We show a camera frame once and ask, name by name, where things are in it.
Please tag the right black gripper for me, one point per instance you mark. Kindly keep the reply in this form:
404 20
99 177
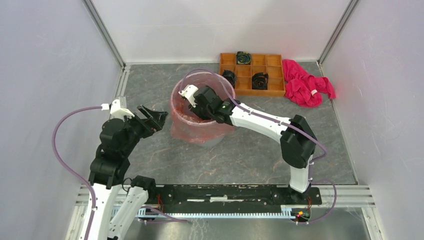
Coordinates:
196 109

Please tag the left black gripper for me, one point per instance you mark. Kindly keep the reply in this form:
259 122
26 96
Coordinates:
156 119

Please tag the red translucent trash bag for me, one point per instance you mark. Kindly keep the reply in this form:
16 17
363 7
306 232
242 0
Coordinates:
188 129

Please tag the grey plastic trash bin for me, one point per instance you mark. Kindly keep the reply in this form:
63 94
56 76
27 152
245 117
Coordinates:
208 140

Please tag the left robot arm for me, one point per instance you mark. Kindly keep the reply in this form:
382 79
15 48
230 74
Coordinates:
118 138

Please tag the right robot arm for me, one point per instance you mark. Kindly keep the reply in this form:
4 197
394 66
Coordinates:
296 139

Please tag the black rolled belt right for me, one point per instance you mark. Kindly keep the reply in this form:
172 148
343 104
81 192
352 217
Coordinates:
259 81

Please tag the dark rolled belt top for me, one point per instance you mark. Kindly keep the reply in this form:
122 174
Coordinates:
243 58

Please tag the orange compartment tray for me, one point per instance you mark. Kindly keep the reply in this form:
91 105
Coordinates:
260 62

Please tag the pink crumpled cloth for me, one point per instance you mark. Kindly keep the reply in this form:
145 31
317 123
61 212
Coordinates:
303 88

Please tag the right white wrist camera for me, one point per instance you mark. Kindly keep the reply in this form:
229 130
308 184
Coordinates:
188 93

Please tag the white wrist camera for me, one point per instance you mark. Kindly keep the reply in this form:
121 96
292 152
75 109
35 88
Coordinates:
118 108
188 93

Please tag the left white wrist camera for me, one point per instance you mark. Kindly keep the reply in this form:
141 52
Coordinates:
118 108

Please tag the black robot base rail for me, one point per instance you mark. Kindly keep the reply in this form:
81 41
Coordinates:
224 198

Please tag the white slotted cable duct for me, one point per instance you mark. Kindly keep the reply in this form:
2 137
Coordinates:
283 213

